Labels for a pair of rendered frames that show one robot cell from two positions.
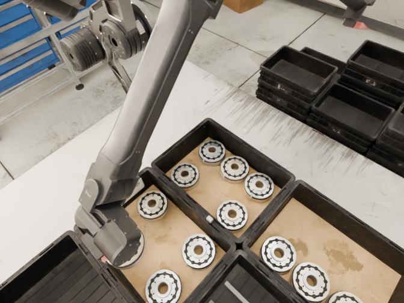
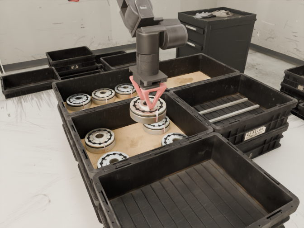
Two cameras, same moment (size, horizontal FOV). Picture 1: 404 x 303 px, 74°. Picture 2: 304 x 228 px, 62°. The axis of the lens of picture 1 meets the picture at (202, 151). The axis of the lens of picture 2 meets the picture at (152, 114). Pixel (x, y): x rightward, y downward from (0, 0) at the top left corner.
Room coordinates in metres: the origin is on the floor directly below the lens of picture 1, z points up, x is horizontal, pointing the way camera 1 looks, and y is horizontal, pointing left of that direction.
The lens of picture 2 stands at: (0.03, 0.79, 1.40)
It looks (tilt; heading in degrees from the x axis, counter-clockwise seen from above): 33 degrees down; 285
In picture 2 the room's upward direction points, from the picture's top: straight up
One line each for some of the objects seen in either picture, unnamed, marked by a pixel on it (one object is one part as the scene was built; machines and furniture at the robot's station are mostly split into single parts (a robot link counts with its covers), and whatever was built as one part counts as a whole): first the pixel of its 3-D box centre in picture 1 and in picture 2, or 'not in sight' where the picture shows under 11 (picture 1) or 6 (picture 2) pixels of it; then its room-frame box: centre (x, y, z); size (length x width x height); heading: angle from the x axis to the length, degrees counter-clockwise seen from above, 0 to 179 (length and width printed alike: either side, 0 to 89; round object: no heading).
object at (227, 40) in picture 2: not in sight; (210, 57); (0.10, -1.85, 0.45); 0.60 x 0.45 x 0.90; 45
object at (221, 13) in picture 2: not in sight; (222, 12); (0.05, -1.96, 0.88); 0.29 x 0.22 x 0.03; 45
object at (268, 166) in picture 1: (220, 179); (108, 99); (0.46, -0.06, 0.87); 0.40 x 0.30 x 0.11; 43
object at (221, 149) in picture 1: (211, 150); (78, 99); (0.59, -0.04, 0.86); 0.10 x 0.10 x 0.01
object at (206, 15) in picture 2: not in sight; (201, 15); (0.24, -1.82, 0.88); 0.25 x 0.19 x 0.03; 45
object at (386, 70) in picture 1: (370, 88); (73, 75); (1.38, -1.22, 0.37); 0.40 x 0.30 x 0.45; 45
